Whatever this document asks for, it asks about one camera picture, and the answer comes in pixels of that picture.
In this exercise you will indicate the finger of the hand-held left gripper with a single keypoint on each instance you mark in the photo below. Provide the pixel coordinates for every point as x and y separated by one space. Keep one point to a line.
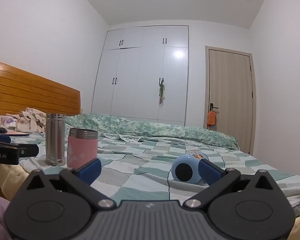
0 138
28 150

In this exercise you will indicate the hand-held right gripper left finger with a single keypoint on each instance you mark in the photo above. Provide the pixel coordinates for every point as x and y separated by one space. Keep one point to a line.
90 171

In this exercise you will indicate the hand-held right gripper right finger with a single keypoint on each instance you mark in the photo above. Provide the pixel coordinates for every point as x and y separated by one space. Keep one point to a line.
211 172

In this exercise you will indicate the blue cup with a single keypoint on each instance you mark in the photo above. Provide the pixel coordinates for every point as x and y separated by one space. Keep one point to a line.
190 166

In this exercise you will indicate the pink insulated cup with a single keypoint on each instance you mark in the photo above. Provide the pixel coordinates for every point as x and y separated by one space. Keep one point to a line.
82 147

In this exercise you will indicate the small black oval object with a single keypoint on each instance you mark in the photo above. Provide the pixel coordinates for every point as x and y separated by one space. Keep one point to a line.
1 130

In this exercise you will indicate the flat pink book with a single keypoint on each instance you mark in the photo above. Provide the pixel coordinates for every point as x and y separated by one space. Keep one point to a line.
17 133

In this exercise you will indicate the purple white cloth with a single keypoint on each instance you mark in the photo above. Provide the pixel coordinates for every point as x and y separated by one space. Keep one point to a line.
7 121

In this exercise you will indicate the yellow blanket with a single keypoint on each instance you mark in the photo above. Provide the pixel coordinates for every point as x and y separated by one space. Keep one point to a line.
5 177

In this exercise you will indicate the steel thermos bottle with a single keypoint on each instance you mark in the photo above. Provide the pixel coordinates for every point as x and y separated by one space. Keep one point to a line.
55 140

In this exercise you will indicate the beige patterned clothes pile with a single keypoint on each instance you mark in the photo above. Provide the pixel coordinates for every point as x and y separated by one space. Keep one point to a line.
30 121

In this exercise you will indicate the wooden headboard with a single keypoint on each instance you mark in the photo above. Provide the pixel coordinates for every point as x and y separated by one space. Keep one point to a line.
27 92

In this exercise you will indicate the orange hanging ornament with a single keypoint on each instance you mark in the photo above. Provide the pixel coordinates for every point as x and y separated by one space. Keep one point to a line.
211 118

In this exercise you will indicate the checkered bed sheet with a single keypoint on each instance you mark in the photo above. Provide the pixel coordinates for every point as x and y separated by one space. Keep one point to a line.
145 162

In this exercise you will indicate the green floral quilt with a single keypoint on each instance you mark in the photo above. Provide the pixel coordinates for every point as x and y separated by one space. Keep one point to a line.
165 131

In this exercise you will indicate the beige wooden door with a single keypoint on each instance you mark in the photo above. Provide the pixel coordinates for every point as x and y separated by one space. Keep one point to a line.
230 92

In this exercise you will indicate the green hanging ornament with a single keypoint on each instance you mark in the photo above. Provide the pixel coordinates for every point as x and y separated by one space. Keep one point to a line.
161 91

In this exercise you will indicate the white wardrobe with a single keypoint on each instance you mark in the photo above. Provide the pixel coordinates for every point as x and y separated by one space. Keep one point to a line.
140 80

